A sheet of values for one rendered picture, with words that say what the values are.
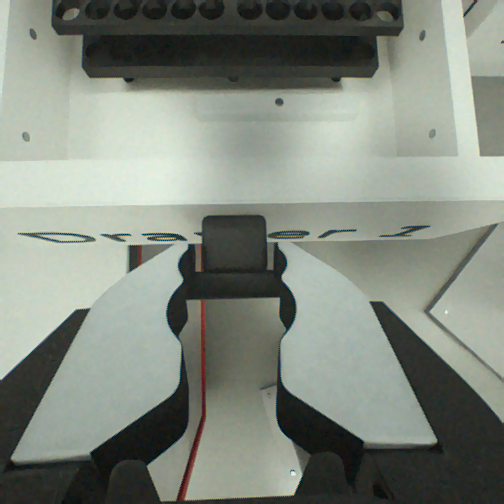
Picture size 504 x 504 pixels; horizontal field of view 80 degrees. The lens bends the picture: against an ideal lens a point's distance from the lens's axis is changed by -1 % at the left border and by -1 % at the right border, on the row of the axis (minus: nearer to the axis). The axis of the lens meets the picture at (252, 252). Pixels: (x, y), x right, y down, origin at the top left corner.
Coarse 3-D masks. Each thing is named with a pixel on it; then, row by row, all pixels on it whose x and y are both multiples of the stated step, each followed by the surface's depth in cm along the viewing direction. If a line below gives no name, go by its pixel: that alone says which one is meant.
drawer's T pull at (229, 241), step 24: (216, 216) 13; (240, 216) 13; (216, 240) 13; (240, 240) 13; (264, 240) 13; (216, 264) 13; (240, 264) 13; (264, 264) 13; (192, 288) 12; (216, 288) 12; (240, 288) 12; (264, 288) 12
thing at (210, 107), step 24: (216, 96) 20; (240, 96) 20; (264, 96) 20; (288, 96) 20; (312, 96) 20; (336, 96) 20; (216, 120) 21; (240, 120) 21; (264, 120) 21; (288, 120) 21; (312, 120) 21; (336, 120) 21
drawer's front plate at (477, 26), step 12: (480, 0) 20; (492, 0) 19; (468, 12) 22; (480, 12) 20; (492, 12) 20; (468, 24) 22; (480, 24) 21; (492, 24) 21; (468, 36) 22; (480, 36) 22; (492, 36) 22; (468, 48) 23; (480, 48) 23; (492, 48) 23; (480, 60) 24; (492, 60) 24
